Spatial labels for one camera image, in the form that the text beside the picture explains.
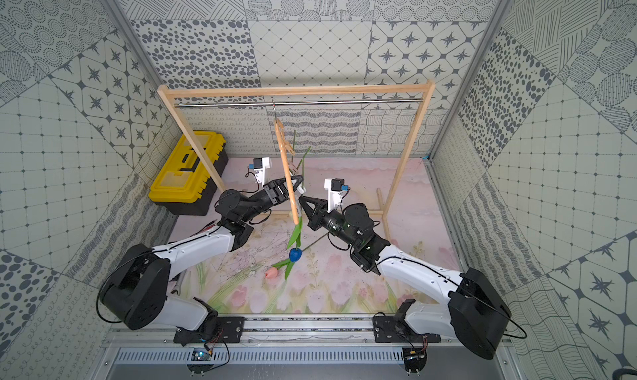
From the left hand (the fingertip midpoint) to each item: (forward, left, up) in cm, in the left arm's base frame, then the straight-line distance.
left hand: (301, 177), depth 67 cm
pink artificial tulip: (-14, +12, -34) cm, 39 cm away
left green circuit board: (-37, +30, -37) cm, 61 cm away
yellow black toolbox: (+11, +46, -18) cm, 50 cm away
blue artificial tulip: (-14, +2, -18) cm, 23 cm away
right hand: (-3, +1, -8) cm, 8 cm away
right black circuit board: (-37, -34, -40) cm, 64 cm away
